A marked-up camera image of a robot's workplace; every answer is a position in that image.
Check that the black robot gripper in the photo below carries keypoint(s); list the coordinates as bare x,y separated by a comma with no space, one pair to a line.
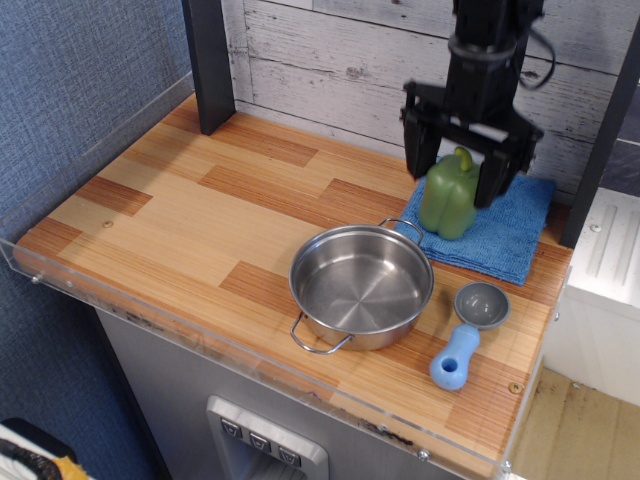
475,110

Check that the green plastic bell pepper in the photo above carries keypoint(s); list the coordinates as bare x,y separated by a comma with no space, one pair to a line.
448,205

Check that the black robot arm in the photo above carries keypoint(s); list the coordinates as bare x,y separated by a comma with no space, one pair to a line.
494,29

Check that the blue folded cloth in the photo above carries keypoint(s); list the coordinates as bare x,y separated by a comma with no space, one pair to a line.
503,238

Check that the blue grey plastic scoop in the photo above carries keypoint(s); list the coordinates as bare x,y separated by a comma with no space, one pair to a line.
479,306

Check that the stainless steel pot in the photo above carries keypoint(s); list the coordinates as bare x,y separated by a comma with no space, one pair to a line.
359,287

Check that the white ribbed side counter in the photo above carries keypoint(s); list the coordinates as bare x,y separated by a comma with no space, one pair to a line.
594,337

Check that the silver dispenser button panel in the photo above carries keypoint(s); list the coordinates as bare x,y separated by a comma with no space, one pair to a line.
252,447

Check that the grey toy fridge cabinet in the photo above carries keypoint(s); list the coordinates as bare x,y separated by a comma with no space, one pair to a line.
173,384

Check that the clear acrylic table guard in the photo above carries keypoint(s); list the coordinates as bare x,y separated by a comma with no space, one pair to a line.
191,237

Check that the yellow black object bottom left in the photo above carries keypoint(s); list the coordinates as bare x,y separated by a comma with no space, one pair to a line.
28,452

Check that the right black frame post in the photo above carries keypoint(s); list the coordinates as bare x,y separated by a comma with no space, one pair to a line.
611,124

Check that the black frame post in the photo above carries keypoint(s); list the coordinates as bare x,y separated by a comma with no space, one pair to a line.
207,43
611,124

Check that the left black frame post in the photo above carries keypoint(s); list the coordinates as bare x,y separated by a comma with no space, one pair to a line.
207,43

